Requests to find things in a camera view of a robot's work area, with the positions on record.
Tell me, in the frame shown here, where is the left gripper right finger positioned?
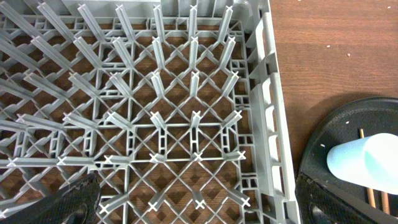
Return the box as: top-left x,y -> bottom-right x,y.
295,172 -> 397,224

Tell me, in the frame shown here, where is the grey plastic dishwasher rack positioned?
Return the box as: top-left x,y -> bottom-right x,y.
1,1 -> 301,223

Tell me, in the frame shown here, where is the light blue cup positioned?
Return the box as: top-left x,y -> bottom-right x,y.
326,133 -> 397,195

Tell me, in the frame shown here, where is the round black tray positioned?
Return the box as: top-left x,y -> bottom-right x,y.
298,97 -> 397,218

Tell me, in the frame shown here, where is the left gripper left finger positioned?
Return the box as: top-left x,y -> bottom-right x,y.
1,174 -> 101,223

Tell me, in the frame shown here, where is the wooden chopstick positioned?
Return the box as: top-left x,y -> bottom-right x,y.
381,192 -> 390,215
359,128 -> 376,208

